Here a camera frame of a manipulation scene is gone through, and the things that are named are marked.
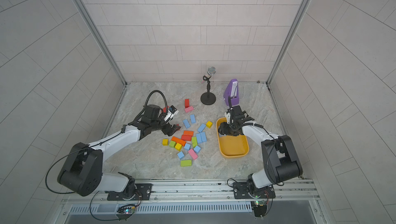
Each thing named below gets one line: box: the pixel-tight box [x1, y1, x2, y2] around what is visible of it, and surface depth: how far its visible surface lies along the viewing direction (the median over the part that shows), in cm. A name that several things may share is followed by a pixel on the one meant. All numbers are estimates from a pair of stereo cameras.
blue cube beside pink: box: [193, 145, 202, 154], surface depth 84 cm
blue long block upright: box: [182, 118, 191, 129], surface depth 96 cm
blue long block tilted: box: [189, 114, 197, 124], surface depth 98 cm
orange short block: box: [183, 130, 194, 137], surface depth 93 cm
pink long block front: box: [187, 148, 198, 160], surface depth 84 cm
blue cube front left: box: [176, 150, 186, 159], surface depth 82 cm
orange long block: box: [171, 136, 187, 147], surface depth 88 cm
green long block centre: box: [191, 136, 198, 148], surface depth 88 cm
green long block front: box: [180, 159, 192, 167], surface depth 81 cm
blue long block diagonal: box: [196, 123, 207, 133], surface depth 94 cm
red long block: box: [181, 134, 192, 142], surface depth 91 cm
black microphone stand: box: [200, 75, 217, 106], surface depth 107 cm
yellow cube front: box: [174, 142, 183, 152], surface depth 85 cm
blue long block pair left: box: [195, 132, 203, 144], surface depth 89 cm
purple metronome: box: [223, 78, 240, 106], surface depth 99 cm
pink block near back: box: [184, 105, 194, 114], surface depth 104 cm
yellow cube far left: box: [161, 138, 169, 147], surface depth 87 cm
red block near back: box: [184, 98, 190, 109], surface depth 104 cm
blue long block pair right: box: [200, 131, 208, 143], surface depth 91 cm
